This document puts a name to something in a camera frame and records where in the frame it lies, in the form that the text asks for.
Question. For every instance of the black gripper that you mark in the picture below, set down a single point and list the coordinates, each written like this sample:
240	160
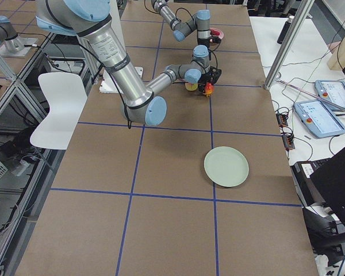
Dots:
211	42
204	80

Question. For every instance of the red pomegranate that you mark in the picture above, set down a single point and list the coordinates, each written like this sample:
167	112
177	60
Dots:
209	89

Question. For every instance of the yellow pink peach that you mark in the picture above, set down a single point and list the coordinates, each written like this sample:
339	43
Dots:
191	86

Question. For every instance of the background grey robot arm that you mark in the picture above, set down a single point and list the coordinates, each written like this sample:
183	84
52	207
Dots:
11	43

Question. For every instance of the pink plate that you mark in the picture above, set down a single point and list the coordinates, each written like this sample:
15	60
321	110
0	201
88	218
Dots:
218	37

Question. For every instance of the black bottle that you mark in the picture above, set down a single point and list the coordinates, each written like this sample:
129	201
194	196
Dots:
285	29

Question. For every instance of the green plate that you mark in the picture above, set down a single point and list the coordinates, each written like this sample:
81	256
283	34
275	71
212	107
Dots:
226	166

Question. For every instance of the near teach pendant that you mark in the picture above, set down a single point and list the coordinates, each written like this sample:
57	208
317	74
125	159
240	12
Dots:
319	119

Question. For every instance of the teach pendant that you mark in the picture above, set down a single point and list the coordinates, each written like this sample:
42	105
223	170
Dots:
319	119
332	91

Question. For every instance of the far teach pendant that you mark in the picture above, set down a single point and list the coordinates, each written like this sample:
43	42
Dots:
332	91

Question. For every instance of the white chair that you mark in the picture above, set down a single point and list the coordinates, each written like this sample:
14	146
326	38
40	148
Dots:
66	96

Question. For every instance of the black laptop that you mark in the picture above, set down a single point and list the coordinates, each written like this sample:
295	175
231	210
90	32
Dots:
323	181

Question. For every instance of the aluminium frame post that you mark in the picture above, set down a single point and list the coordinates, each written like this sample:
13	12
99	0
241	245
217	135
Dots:
294	28

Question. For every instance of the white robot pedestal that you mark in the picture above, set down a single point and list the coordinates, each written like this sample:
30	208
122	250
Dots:
130	81

